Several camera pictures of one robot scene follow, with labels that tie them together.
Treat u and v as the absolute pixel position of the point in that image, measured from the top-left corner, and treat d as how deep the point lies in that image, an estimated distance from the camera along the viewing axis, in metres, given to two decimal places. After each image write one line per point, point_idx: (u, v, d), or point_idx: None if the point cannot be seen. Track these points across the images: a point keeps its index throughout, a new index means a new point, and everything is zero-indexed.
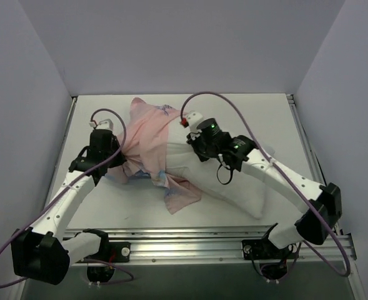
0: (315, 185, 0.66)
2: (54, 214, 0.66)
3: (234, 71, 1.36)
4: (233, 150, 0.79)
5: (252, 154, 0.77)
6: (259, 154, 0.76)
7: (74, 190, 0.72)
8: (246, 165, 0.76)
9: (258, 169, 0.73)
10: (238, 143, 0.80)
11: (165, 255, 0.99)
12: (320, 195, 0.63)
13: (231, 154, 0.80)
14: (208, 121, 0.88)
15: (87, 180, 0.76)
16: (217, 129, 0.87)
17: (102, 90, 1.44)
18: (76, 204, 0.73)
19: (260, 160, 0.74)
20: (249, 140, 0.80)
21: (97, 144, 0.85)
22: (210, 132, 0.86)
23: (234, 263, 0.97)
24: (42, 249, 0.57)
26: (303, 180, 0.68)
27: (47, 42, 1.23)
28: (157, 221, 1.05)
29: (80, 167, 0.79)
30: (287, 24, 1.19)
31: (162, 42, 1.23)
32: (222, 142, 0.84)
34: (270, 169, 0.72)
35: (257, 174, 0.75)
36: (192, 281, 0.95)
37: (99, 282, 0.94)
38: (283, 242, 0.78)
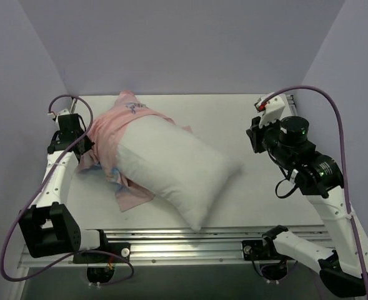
0: None
2: (52, 188, 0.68)
3: (234, 71, 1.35)
4: (314, 173, 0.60)
5: (333, 189, 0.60)
6: (340, 194, 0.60)
7: (62, 165, 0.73)
8: (320, 199, 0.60)
9: (332, 213, 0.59)
10: (323, 169, 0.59)
11: (165, 256, 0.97)
12: None
13: (308, 177, 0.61)
14: (298, 125, 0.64)
15: (71, 157, 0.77)
16: (304, 138, 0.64)
17: (101, 90, 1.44)
18: (67, 180, 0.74)
19: (339, 205, 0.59)
20: (338, 172, 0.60)
21: (67, 125, 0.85)
22: (294, 138, 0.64)
23: (234, 263, 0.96)
24: (54, 218, 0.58)
26: (367, 247, 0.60)
27: (47, 42, 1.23)
28: (157, 222, 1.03)
29: (59, 147, 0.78)
30: (288, 24, 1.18)
31: (162, 42, 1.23)
32: (303, 155, 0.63)
34: (344, 220, 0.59)
35: (322, 210, 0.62)
36: (192, 282, 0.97)
37: (99, 283, 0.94)
38: (285, 250, 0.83)
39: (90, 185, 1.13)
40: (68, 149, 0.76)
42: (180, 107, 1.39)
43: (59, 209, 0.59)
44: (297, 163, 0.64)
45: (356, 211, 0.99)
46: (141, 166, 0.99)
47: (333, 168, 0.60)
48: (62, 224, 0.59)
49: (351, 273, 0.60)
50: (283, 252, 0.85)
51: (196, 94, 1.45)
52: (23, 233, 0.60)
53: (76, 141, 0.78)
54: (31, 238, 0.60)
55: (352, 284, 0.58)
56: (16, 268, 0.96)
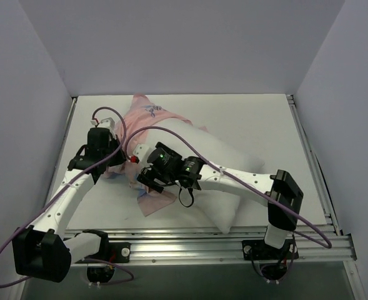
0: (266, 177, 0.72)
2: (55, 212, 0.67)
3: (234, 71, 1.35)
4: (187, 172, 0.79)
5: (203, 169, 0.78)
6: (208, 167, 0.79)
7: (74, 188, 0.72)
8: (200, 182, 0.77)
9: (213, 180, 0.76)
10: (188, 165, 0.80)
11: (165, 255, 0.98)
12: (273, 184, 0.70)
13: (187, 177, 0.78)
14: (156, 152, 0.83)
15: (87, 179, 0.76)
16: (167, 157, 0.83)
17: (101, 90, 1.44)
18: (75, 202, 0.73)
19: (212, 173, 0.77)
20: (197, 159, 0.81)
21: (95, 142, 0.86)
22: (160, 163, 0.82)
23: (234, 263, 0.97)
24: (44, 247, 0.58)
26: (254, 176, 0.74)
27: (47, 43, 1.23)
28: (158, 221, 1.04)
29: (79, 164, 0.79)
30: (287, 24, 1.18)
31: (162, 42, 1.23)
32: (175, 168, 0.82)
34: (221, 176, 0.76)
35: (213, 186, 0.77)
36: (191, 282, 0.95)
37: (99, 282, 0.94)
38: (278, 239, 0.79)
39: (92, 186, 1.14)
40: (85, 171, 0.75)
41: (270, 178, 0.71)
42: (180, 107, 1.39)
43: (52, 239, 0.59)
44: (176, 177, 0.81)
45: (355, 212, 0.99)
46: None
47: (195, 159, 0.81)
48: (50, 254, 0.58)
49: None
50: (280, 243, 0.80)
51: (196, 94, 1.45)
52: (14, 252, 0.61)
53: (98, 163, 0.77)
54: (21, 259, 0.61)
55: (273, 208, 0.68)
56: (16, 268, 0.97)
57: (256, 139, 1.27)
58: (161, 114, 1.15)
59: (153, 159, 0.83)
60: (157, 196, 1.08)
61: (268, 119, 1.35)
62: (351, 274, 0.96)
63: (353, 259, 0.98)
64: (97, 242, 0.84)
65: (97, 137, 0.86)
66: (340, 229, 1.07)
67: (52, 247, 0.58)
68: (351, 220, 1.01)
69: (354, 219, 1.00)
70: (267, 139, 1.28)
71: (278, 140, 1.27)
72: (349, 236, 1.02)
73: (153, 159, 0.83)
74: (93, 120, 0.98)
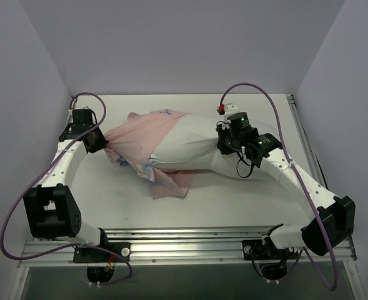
0: (329, 194, 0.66)
2: (59, 172, 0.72)
3: (234, 71, 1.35)
4: (257, 145, 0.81)
5: (275, 152, 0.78)
6: (281, 153, 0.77)
7: (70, 153, 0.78)
8: (265, 161, 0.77)
9: (277, 167, 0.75)
10: (263, 139, 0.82)
11: (165, 255, 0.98)
12: (332, 205, 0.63)
13: (253, 149, 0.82)
14: (239, 114, 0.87)
15: (79, 146, 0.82)
16: (247, 123, 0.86)
17: (101, 90, 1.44)
18: (74, 166, 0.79)
19: (280, 160, 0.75)
20: (274, 139, 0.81)
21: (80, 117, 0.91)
22: (238, 125, 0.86)
23: (233, 263, 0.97)
24: (56, 197, 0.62)
26: (318, 187, 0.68)
27: (47, 42, 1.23)
28: (158, 221, 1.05)
29: (70, 137, 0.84)
30: (287, 25, 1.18)
31: (162, 42, 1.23)
32: (248, 137, 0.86)
34: (288, 169, 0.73)
35: (275, 172, 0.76)
36: (192, 282, 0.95)
37: (99, 282, 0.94)
38: (283, 243, 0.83)
39: (92, 185, 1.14)
40: (78, 138, 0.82)
41: (333, 199, 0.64)
42: (180, 107, 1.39)
43: (62, 190, 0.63)
44: (245, 144, 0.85)
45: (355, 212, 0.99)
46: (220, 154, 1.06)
47: (271, 139, 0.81)
48: (64, 204, 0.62)
49: None
50: (282, 246, 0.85)
51: (196, 94, 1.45)
52: (27, 212, 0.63)
53: (87, 130, 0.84)
54: (33, 219, 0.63)
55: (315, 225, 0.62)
56: (16, 267, 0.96)
57: None
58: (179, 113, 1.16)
59: (233, 118, 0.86)
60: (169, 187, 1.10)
61: (268, 119, 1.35)
62: (351, 274, 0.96)
63: (353, 259, 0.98)
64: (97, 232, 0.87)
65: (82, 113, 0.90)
66: None
67: (64, 196, 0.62)
68: None
69: None
70: None
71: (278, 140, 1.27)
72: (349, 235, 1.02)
73: (233, 119, 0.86)
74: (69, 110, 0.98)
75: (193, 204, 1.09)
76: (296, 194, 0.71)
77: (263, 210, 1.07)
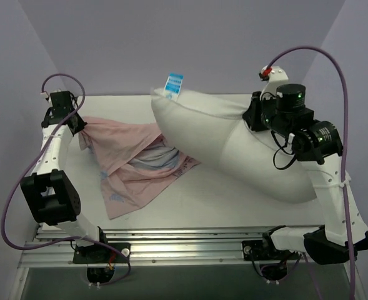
0: (362, 228, 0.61)
2: (51, 157, 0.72)
3: (234, 72, 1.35)
4: (313, 137, 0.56)
5: (326, 157, 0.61)
6: (336, 161, 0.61)
7: (58, 137, 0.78)
8: (313, 165, 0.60)
9: (325, 179, 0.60)
10: (323, 134, 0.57)
11: (165, 256, 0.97)
12: (360, 241, 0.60)
13: (306, 142, 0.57)
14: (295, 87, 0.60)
15: (65, 130, 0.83)
16: (303, 101, 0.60)
17: (101, 90, 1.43)
18: (63, 150, 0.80)
19: (333, 173, 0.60)
20: (337, 137, 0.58)
21: (60, 102, 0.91)
22: (293, 101, 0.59)
23: (234, 264, 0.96)
24: (55, 182, 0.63)
26: (356, 217, 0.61)
27: (47, 44, 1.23)
28: (158, 222, 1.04)
29: (52, 121, 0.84)
30: (287, 26, 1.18)
31: (162, 42, 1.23)
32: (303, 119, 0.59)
34: (336, 187, 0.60)
35: (317, 179, 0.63)
36: (191, 284, 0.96)
37: (99, 283, 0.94)
38: (283, 245, 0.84)
39: (91, 185, 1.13)
40: (63, 122, 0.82)
41: (366, 235, 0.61)
42: None
43: (59, 174, 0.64)
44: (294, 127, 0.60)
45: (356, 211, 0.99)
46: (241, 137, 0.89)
47: (333, 134, 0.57)
48: (63, 189, 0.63)
49: (335, 240, 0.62)
50: (282, 248, 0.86)
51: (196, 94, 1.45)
52: (27, 200, 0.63)
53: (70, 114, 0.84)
54: (35, 206, 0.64)
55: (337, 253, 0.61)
56: (16, 269, 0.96)
57: None
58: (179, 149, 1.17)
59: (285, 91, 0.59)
60: (125, 196, 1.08)
61: None
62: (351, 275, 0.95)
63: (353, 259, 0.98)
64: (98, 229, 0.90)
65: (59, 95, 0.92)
66: None
67: (64, 180, 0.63)
68: None
69: None
70: None
71: None
72: None
73: (285, 92, 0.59)
74: (42, 92, 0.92)
75: (193, 204, 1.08)
76: (331, 217, 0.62)
77: (264, 210, 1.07)
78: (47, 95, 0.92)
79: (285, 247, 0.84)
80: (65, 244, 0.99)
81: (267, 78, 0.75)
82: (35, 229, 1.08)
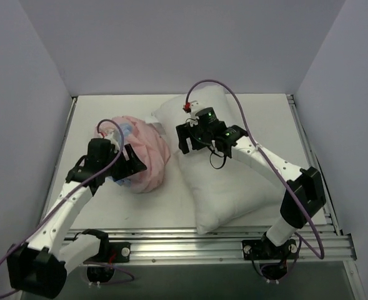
0: (296, 167, 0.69)
2: (51, 228, 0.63)
3: (233, 71, 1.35)
4: (225, 137, 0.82)
5: (240, 140, 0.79)
6: (248, 140, 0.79)
7: (71, 202, 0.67)
8: (234, 150, 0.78)
9: (245, 152, 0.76)
10: (230, 131, 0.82)
11: (165, 255, 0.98)
12: (298, 176, 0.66)
13: (222, 141, 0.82)
14: (205, 110, 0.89)
15: (85, 192, 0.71)
16: (214, 118, 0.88)
17: (102, 90, 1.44)
18: (73, 215, 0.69)
19: (248, 145, 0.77)
20: (240, 129, 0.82)
21: (95, 152, 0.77)
22: (206, 119, 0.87)
23: (233, 263, 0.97)
24: (38, 265, 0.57)
26: (285, 163, 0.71)
27: (47, 43, 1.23)
28: (156, 220, 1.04)
29: (79, 176, 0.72)
30: (287, 25, 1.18)
31: (162, 44, 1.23)
32: (217, 130, 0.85)
34: (255, 152, 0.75)
35: (245, 159, 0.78)
36: (191, 282, 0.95)
37: (99, 282, 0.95)
38: (280, 237, 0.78)
39: None
40: (82, 184, 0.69)
41: (301, 170, 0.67)
42: None
43: (45, 257, 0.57)
44: (213, 137, 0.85)
45: (355, 211, 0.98)
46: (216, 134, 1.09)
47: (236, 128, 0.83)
48: (45, 273, 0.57)
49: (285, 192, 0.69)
50: (280, 242, 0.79)
51: None
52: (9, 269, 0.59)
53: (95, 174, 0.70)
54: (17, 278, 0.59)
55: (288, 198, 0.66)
56: None
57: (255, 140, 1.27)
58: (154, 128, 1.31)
59: (200, 114, 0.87)
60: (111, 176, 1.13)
61: (268, 119, 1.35)
62: (351, 274, 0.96)
63: (353, 259, 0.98)
64: (98, 243, 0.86)
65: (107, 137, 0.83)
66: (339, 228, 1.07)
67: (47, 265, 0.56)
68: (351, 221, 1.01)
69: (354, 219, 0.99)
70: (268, 139, 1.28)
71: (278, 140, 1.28)
72: (350, 236, 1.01)
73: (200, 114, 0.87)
74: None
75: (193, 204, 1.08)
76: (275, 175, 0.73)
77: (265, 210, 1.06)
78: None
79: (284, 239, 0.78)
80: (66, 243, 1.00)
81: (190, 109, 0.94)
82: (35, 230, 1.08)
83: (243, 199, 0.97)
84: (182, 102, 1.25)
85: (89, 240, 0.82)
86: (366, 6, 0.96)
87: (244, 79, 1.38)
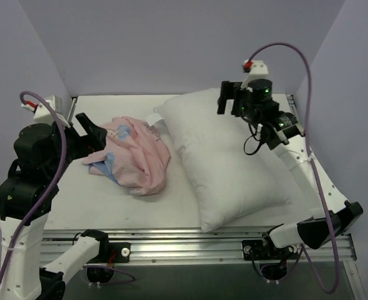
0: (342, 198, 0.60)
2: (14, 284, 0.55)
3: (234, 71, 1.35)
4: (277, 127, 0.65)
5: (294, 138, 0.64)
6: (302, 142, 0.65)
7: (20, 250, 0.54)
8: (282, 148, 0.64)
9: (293, 157, 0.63)
10: (285, 121, 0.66)
11: (165, 256, 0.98)
12: (342, 210, 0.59)
13: (272, 130, 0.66)
14: (263, 83, 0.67)
15: (32, 227, 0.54)
16: (269, 96, 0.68)
17: (101, 90, 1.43)
18: (33, 252, 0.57)
19: (300, 150, 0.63)
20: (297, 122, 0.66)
21: (30, 160, 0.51)
22: (260, 97, 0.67)
23: (233, 264, 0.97)
24: None
26: (332, 189, 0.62)
27: (47, 43, 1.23)
28: (157, 221, 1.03)
29: (16, 205, 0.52)
30: (287, 25, 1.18)
31: (162, 44, 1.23)
32: (267, 112, 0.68)
34: (305, 163, 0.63)
35: (287, 160, 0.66)
36: (191, 282, 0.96)
37: (99, 282, 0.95)
38: (282, 242, 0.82)
39: (92, 185, 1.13)
40: (21, 226, 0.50)
41: (346, 204, 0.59)
42: None
43: None
44: (261, 119, 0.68)
45: None
46: (217, 134, 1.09)
47: (293, 120, 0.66)
48: None
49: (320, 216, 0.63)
50: (282, 246, 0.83)
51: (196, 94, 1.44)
52: None
53: (32, 212, 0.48)
54: None
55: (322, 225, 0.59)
56: None
57: None
58: (155, 129, 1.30)
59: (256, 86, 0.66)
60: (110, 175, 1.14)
61: None
62: (351, 274, 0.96)
63: (353, 259, 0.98)
64: (97, 247, 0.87)
65: (45, 127, 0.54)
66: None
67: None
68: None
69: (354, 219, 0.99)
70: None
71: None
72: (349, 236, 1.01)
73: (256, 87, 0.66)
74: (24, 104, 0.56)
75: (193, 204, 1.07)
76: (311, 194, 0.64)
77: (265, 210, 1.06)
78: (34, 109, 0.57)
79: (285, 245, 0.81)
80: (65, 243, 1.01)
81: (249, 67, 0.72)
82: None
83: (245, 199, 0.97)
84: (182, 100, 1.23)
85: (88, 246, 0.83)
86: (366, 6, 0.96)
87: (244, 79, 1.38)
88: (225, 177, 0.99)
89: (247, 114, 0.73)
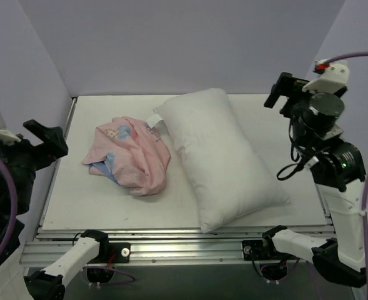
0: None
2: None
3: (234, 72, 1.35)
4: (336, 165, 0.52)
5: (352, 183, 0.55)
6: (358, 187, 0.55)
7: None
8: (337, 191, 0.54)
9: (345, 206, 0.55)
10: (346, 159, 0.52)
11: (165, 256, 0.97)
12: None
13: (327, 167, 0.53)
14: (334, 107, 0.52)
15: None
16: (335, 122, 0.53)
17: (102, 90, 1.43)
18: (11, 283, 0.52)
19: (354, 200, 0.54)
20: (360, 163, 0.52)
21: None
22: (325, 122, 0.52)
23: (233, 264, 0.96)
24: None
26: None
27: (47, 42, 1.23)
28: (157, 221, 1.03)
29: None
30: (287, 25, 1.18)
31: (163, 44, 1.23)
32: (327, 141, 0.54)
34: (356, 215, 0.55)
35: (335, 202, 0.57)
36: (191, 281, 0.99)
37: (99, 282, 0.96)
38: (284, 248, 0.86)
39: (92, 186, 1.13)
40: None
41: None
42: None
43: None
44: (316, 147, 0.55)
45: None
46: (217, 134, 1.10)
47: (357, 159, 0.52)
48: None
49: (347, 263, 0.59)
50: (282, 250, 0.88)
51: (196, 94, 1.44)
52: None
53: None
54: None
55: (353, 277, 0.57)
56: None
57: (255, 140, 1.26)
58: (155, 129, 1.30)
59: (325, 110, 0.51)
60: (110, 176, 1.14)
61: (269, 119, 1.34)
62: None
63: None
64: (97, 247, 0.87)
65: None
66: None
67: None
68: None
69: None
70: (268, 139, 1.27)
71: (279, 140, 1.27)
72: None
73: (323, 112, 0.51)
74: None
75: (193, 205, 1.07)
76: (347, 245, 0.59)
77: (265, 210, 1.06)
78: None
79: (286, 251, 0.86)
80: (66, 243, 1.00)
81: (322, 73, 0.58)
82: (35, 230, 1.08)
83: (245, 199, 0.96)
84: (182, 100, 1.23)
85: (87, 247, 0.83)
86: None
87: (244, 79, 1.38)
88: (226, 177, 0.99)
89: (295, 125, 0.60)
